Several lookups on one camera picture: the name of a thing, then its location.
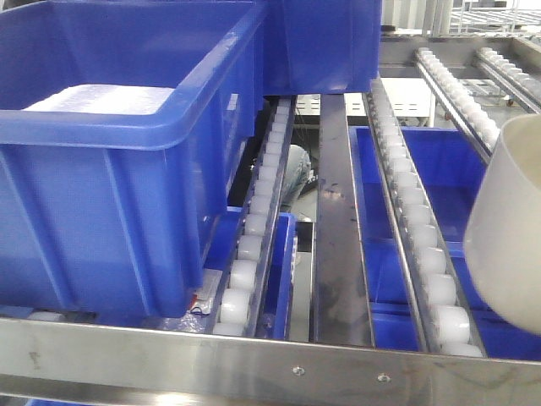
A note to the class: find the far right roller track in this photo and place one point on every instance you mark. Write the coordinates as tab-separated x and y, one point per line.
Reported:
520	86

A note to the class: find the white plastic bin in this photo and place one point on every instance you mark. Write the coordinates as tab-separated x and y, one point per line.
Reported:
502	239

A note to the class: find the steel centre divider rail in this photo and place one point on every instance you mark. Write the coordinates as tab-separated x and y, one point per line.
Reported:
341	314

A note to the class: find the middle roller track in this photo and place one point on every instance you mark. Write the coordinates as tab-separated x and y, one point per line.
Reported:
442	316

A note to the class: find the steel front shelf beam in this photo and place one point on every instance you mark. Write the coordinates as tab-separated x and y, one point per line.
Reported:
92	364

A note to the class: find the roller track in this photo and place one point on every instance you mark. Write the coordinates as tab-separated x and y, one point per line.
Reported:
240	297
442	316
520	86
479	129

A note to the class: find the blue crate lower right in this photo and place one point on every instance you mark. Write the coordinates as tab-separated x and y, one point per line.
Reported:
451	173

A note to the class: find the white sheet in crate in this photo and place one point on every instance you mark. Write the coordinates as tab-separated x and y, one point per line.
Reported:
105	99

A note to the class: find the blue crate rear top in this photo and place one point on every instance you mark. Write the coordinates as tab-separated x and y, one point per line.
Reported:
326	47

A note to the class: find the left roller track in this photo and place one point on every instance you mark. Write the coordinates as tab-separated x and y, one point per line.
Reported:
240	297

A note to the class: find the large blue crate front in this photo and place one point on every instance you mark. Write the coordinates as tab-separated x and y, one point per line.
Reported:
112	213

